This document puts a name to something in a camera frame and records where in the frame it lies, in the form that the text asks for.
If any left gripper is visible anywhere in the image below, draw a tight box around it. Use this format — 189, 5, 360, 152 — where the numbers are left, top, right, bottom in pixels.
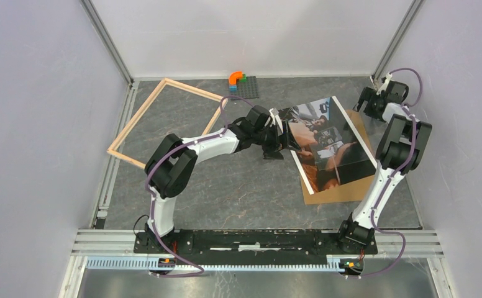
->
253, 120, 301, 161

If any printed photo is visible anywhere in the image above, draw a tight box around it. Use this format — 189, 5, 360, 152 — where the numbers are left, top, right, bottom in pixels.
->
275, 96, 378, 196

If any wooden picture frame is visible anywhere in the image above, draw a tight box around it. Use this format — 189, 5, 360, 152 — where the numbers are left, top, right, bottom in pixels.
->
107, 78, 228, 169

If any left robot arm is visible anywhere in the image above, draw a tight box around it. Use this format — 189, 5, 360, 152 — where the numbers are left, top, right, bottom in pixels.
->
145, 105, 301, 253

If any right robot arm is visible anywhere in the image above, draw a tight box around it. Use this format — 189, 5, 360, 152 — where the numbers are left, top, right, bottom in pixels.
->
336, 78, 432, 253

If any grey lego baseplate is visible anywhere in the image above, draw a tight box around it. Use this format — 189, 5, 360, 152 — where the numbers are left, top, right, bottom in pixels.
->
229, 76, 260, 99

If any brown cardboard backing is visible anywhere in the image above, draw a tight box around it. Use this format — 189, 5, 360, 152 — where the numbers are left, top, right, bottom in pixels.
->
299, 109, 376, 205

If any orange curved lego brick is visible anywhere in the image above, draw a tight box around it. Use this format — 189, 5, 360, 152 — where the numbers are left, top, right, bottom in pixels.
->
228, 71, 244, 86

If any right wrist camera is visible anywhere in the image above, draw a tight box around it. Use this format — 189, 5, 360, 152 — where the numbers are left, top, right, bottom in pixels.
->
376, 73, 393, 96

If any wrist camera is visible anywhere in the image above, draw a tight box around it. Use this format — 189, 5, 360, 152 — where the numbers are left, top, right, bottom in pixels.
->
376, 73, 393, 96
269, 108, 283, 131

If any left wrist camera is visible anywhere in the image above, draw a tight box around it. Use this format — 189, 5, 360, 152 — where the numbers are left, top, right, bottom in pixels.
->
269, 108, 283, 131

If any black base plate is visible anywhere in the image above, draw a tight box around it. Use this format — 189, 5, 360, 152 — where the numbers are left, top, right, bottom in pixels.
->
134, 229, 378, 266

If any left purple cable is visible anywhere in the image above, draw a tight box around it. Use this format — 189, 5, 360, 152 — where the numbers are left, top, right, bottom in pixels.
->
143, 95, 255, 278

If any aluminium rail frame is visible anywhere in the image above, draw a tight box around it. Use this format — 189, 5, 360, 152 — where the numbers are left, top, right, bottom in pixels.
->
58, 78, 456, 298

